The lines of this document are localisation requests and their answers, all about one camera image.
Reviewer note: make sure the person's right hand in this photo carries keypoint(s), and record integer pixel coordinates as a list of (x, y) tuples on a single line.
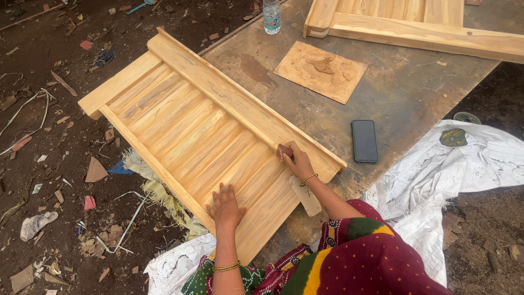
[(300, 162)]

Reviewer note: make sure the person's left hand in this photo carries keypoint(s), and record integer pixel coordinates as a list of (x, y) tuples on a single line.
[(226, 213)]

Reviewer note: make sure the small brown sandpaper piece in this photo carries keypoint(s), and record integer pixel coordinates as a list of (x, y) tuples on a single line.
[(284, 151)]

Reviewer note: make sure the wooden louvered shutter panel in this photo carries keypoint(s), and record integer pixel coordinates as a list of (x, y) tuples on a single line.
[(192, 123)]

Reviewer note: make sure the gold bangle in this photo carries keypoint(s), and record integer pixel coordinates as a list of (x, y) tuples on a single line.
[(308, 179), (226, 267)]

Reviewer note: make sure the tan sandpaper strip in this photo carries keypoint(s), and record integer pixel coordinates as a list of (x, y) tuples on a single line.
[(308, 201)]

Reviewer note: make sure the frayed yellow cloth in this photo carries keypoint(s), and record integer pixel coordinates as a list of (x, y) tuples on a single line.
[(163, 196)]

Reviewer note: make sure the black smartphone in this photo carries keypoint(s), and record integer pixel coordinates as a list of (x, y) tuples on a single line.
[(364, 141)]

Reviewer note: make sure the brown board with putty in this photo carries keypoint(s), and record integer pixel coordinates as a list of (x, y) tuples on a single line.
[(294, 69)]

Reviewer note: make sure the lump of wood putty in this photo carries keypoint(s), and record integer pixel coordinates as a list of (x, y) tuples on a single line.
[(323, 65)]

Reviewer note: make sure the blue plastic scrap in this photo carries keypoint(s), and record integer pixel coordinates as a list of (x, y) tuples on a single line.
[(118, 168)]

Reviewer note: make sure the person's red patterned garment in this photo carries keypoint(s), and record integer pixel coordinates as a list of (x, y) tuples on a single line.
[(360, 262)]

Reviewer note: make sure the white woven plastic sack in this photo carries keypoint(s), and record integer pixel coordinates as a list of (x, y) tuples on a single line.
[(430, 176)]

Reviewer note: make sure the red plastic scrap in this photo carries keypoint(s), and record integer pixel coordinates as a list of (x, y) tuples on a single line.
[(86, 44), (89, 203)]

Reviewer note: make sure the brown triangular cardboard scrap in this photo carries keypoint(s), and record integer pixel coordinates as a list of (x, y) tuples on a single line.
[(95, 172)]

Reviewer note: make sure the clear plastic water bottle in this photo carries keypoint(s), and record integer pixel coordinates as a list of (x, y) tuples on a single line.
[(271, 18)]

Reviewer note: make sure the green sanding disc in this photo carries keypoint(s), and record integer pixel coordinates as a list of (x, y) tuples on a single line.
[(453, 138), (466, 118)]

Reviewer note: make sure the crumpled white plastic bag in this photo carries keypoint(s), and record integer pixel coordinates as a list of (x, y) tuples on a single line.
[(35, 225)]

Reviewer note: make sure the dark blue rag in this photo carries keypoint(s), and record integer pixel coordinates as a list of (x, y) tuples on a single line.
[(104, 57)]

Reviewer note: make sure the thin wooden stick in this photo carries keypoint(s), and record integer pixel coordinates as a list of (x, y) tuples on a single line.
[(28, 17)]

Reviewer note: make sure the large wooden door frame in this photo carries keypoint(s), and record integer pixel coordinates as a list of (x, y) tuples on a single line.
[(409, 32)]

